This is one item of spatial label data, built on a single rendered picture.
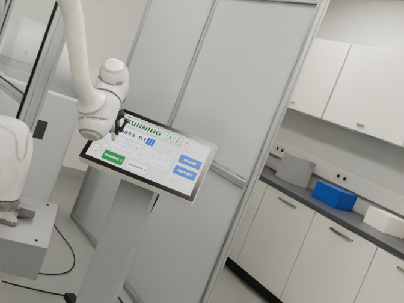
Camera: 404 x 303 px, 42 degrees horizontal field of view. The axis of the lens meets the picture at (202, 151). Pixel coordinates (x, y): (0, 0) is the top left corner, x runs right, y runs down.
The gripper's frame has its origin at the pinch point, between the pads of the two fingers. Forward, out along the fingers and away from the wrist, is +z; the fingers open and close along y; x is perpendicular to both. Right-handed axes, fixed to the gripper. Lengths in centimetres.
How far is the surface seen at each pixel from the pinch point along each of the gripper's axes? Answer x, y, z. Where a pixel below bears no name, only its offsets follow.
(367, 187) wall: -152, -166, 198
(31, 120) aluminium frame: -0.6, 38.1, 14.0
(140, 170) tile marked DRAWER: 3.2, -13.2, 16.0
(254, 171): -38, -61, 53
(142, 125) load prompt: -18.4, -5.3, 16.7
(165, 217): -30, -21, 127
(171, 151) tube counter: -10.8, -21.6, 16.4
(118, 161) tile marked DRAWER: 2.7, -3.0, 16.1
